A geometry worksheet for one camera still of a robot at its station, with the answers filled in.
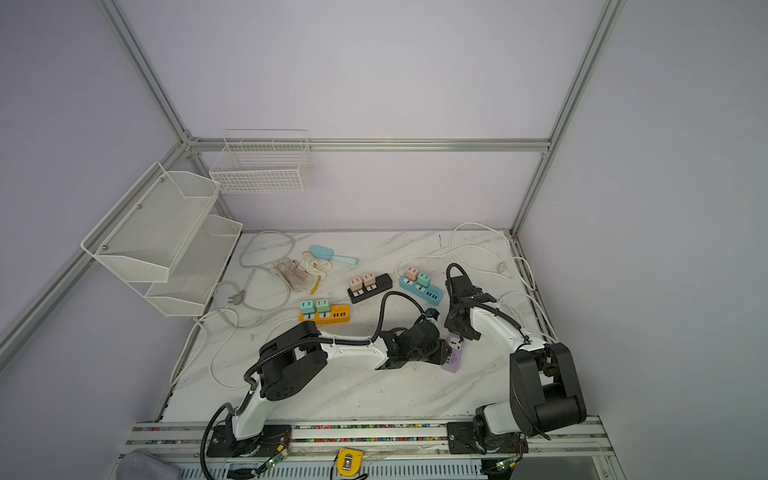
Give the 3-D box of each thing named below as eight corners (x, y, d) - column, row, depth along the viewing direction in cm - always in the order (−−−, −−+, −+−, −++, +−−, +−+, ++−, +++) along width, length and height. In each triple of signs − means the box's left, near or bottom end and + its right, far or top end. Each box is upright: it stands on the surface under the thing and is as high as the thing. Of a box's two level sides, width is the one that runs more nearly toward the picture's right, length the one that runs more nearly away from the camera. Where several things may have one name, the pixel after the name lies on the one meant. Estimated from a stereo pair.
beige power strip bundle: (268, 276, 109) (265, 271, 107) (295, 249, 118) (294, 244, 115) (309, 298, 103) (307, 293, 101) (335, 268, 112) (334, 263, 109)
